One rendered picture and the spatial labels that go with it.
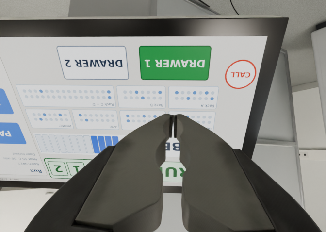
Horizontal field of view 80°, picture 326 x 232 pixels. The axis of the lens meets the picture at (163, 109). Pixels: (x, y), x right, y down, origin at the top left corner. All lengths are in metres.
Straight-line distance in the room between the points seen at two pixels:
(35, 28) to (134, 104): 0.16
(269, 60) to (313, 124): 3.52
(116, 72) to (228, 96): 0.16
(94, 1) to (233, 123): 0.34
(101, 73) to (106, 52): 0.03
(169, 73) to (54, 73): 0.16
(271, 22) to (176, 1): 1.34
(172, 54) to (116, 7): 0.19
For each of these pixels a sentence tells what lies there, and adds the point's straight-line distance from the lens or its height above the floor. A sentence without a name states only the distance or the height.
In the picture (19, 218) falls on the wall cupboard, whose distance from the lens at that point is 2.70.
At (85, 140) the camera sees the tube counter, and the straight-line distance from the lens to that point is 0.36.
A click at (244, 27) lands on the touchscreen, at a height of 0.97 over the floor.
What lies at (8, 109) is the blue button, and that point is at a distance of 0.39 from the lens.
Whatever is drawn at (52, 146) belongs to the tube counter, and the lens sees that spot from 0.40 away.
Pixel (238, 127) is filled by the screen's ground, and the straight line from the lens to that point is 0.33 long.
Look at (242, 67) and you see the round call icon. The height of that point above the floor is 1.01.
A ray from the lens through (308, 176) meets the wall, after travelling 3.84.
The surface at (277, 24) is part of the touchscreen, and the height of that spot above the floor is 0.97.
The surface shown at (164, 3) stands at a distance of 1.51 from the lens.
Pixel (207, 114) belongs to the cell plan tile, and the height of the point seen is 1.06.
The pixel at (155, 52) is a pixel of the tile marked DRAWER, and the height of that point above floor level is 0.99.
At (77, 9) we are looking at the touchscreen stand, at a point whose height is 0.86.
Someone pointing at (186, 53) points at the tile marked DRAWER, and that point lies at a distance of 0.27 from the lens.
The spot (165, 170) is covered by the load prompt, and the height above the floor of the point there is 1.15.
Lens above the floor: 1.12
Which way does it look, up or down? 12 degrees down
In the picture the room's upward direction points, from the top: 179 degrees counter-clockwise
